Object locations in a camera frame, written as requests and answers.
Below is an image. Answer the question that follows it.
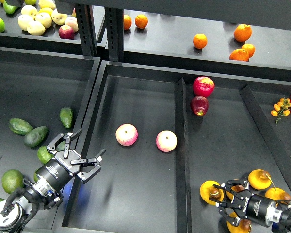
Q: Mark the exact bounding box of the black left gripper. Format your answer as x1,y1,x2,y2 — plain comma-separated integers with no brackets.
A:
36,129,106,192

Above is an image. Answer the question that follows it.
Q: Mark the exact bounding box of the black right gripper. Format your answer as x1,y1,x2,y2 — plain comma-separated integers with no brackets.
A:
208,179,283,228

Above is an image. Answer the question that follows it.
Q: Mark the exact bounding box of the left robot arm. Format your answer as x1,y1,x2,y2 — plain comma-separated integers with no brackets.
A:
0,130,106,233

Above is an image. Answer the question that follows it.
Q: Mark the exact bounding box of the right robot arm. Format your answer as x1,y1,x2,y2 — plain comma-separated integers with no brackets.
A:
209,179,291,233

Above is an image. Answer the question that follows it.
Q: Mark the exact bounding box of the yellow pear bottom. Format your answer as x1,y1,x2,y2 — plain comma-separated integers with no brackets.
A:
226,219,252,233

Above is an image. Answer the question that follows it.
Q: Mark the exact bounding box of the upright dark avocado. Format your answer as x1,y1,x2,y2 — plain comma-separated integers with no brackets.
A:
59,107,73,129

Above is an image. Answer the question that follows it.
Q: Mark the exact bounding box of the round green avocado right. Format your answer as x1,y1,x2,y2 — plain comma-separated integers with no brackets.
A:
33,172,39,182

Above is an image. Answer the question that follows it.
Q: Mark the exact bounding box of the round green avocado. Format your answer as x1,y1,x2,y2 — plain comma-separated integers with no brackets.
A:
1,169,24,194
33,172,39,182

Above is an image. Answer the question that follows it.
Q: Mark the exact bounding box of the dark avocado middle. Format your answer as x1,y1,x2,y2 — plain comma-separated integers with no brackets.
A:
24,126,49,148

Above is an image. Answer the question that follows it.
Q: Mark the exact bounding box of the dark avocado far left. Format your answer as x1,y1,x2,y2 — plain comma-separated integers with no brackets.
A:
9,118,33,135

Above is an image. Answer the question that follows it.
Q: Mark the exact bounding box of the round green avocado left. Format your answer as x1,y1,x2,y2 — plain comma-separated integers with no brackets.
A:
1,169,24,194

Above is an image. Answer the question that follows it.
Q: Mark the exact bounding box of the pale yellow pear right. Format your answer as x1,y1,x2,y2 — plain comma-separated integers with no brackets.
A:
51,9,68,26

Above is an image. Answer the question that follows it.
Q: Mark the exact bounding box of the pale yellow pear centre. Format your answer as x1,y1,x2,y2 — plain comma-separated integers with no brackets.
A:
35,12,52,29

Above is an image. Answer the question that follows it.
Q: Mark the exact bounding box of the pale yellow pear left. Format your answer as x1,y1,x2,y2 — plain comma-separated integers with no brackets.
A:
17,14,34,31

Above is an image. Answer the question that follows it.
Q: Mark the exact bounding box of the black bin divider left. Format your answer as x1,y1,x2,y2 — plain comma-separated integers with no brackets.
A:
174,78,192,233

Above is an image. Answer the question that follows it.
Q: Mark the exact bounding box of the black bin divider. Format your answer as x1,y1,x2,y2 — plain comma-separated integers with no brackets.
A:
174,78,192,233
240,85,291,191

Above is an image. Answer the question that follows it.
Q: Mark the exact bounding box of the pink apple left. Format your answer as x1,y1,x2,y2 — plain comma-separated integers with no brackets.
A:
115,123,138,146

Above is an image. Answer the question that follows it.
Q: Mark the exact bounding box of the pink apple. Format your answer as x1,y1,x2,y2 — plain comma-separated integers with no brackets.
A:
115,123,138,146
156,130,178,152

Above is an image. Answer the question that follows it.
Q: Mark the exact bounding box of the black bin divider right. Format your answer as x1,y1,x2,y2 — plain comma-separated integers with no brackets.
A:
240,85,291,191

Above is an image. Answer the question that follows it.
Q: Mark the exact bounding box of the pink apple right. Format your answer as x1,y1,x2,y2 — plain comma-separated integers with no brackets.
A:
156,130,178,152

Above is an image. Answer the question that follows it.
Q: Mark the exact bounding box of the dark red apple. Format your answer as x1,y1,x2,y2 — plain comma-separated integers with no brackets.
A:
190,96,209,116

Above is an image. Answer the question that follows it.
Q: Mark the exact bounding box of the orange cherry tomato cluster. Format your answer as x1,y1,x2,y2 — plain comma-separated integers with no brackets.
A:
270,98,291,124

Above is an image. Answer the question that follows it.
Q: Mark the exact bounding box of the bright red apple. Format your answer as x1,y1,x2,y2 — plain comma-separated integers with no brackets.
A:
193,76,215,97

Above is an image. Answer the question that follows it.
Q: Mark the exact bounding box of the red apple on shelf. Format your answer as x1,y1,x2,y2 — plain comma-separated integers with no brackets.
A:
58,25,75,40

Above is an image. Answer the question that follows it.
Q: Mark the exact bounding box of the pale pink peach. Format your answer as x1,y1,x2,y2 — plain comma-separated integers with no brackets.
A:
65,17,79,33

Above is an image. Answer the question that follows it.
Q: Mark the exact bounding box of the orange back left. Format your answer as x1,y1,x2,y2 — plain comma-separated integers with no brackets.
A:
123,15,132,30

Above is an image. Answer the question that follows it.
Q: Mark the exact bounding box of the orange front right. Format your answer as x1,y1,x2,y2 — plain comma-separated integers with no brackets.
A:
229,48,250,62

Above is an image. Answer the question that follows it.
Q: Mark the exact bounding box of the yellow lemon on shelf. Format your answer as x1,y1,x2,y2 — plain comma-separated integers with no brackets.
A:
38,7,53,16

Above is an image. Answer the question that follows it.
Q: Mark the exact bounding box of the dark avocado by wall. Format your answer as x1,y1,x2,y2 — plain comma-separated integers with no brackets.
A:
56,141,65,151

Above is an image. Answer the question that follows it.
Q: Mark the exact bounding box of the black shelf post left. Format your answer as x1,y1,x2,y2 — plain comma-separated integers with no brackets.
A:
75,3,97,57

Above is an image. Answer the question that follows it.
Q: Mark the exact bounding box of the black shelf post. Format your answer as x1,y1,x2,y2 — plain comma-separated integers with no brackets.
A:
104,7,124,62
75,3,97,57

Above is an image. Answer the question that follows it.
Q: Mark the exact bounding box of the black shelf post right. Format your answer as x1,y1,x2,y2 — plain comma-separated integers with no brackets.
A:
104,7,124,62

